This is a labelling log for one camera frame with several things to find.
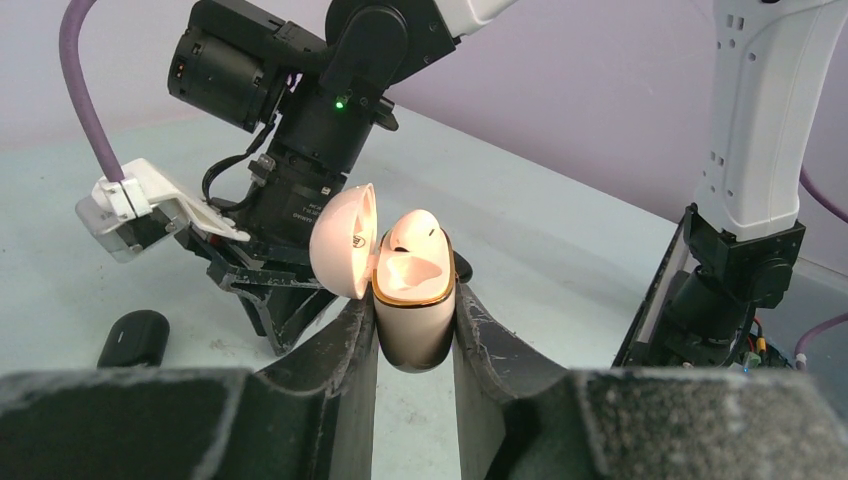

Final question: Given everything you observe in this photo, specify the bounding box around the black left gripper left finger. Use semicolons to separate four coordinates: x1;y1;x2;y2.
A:
1;299;378;479

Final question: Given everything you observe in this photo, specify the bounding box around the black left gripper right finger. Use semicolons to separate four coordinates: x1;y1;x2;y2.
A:
453;285;847;479

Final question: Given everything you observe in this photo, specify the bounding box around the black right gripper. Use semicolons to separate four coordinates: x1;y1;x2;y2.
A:
175;227;337;357

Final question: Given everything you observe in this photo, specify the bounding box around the beige earbud charging case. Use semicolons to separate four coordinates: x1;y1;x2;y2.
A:
309;184;458;373

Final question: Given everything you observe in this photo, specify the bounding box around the black earbud case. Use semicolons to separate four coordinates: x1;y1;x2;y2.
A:
96;310;170;368

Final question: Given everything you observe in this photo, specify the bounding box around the beige earbud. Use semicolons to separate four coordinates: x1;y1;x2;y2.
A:
389;209;441;253

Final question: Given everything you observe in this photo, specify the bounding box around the black charging case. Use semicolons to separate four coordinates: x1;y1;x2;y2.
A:
453;251;474;284

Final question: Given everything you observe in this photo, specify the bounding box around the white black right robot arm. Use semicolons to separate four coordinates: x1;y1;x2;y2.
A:
168;1;847;365

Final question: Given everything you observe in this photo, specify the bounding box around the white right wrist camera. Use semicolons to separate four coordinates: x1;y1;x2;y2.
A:
75;158;250;263

